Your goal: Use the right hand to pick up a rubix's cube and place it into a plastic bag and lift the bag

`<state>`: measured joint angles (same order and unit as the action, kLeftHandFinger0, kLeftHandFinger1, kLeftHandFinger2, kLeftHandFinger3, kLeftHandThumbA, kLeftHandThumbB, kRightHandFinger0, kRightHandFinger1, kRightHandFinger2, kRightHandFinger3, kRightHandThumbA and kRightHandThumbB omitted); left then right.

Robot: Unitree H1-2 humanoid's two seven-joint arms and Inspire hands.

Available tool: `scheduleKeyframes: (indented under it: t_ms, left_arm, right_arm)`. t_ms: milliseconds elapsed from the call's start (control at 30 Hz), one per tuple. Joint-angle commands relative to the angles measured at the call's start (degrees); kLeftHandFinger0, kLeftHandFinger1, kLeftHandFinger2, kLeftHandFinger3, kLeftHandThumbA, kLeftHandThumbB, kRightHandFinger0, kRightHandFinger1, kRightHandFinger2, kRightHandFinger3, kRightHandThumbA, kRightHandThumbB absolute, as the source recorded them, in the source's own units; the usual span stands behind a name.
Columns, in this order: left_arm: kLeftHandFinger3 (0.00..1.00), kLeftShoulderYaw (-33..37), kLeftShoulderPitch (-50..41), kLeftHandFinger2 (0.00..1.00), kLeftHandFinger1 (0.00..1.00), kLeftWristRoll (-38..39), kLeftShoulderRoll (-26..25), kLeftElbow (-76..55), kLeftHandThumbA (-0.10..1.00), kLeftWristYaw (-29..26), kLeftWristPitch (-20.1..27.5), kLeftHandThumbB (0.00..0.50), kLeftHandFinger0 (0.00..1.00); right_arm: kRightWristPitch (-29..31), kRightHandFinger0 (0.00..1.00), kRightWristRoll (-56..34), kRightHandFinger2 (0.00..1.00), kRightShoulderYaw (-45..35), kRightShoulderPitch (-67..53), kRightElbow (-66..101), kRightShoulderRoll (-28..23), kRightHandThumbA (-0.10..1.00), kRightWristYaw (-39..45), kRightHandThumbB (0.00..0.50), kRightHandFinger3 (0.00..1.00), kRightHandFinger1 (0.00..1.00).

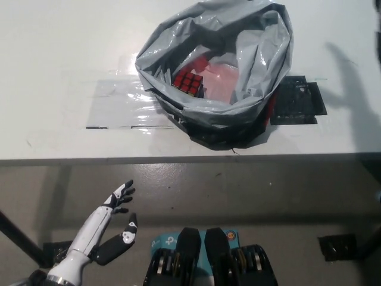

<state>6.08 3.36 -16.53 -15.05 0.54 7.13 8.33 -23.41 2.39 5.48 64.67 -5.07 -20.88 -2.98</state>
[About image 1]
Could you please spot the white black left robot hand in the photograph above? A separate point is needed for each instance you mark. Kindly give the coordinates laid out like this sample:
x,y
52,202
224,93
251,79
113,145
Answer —
x,y
92,229

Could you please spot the grey black plastic bag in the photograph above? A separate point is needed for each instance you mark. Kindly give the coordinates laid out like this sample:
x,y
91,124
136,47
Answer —
x,y
214,119

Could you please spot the rubik's cube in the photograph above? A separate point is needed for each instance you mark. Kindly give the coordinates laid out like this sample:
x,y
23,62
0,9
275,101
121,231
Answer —
x,y
187,83

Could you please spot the black floor tape piece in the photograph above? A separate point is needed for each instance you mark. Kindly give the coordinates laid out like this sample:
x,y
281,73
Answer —
x,y
337,248
55,253

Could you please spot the black robot torso block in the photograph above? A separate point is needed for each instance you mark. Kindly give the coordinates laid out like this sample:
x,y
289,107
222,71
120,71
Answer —
x,y
186,253
217,253

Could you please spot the clear tape patch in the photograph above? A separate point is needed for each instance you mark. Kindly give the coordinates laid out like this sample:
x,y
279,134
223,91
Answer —
x,y
119,101

